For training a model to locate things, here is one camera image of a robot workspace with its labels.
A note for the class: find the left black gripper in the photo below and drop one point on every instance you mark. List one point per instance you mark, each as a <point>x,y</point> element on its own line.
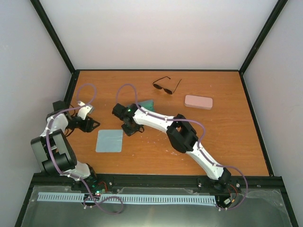
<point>87,126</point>

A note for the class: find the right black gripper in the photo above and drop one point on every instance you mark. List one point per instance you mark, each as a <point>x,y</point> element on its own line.
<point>129,132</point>

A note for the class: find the grey-blue glasses case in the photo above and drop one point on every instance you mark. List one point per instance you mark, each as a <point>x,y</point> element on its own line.
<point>147,104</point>

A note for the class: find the pink glasses case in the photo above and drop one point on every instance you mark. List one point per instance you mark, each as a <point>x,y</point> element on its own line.
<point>199,102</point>

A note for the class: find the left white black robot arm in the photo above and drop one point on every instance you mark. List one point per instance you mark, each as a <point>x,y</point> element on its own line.
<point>52,150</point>

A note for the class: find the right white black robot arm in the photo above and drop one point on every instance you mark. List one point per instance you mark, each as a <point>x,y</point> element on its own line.
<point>181,134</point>

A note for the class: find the dark aviator sunglasses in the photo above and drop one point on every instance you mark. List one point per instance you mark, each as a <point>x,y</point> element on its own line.
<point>167,84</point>

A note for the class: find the left light-blue cleaning cloth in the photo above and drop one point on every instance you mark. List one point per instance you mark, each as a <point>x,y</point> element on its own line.
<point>109,141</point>

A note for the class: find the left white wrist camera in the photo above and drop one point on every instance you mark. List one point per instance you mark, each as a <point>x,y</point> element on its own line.
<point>84,110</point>

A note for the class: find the light-blue slotted cable duct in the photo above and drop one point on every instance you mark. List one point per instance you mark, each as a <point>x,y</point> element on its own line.
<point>132,198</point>

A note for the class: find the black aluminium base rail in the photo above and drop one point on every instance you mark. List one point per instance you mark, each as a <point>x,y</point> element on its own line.
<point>112,183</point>

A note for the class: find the black cage frame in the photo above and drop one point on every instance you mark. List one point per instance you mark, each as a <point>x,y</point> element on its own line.
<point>280,4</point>

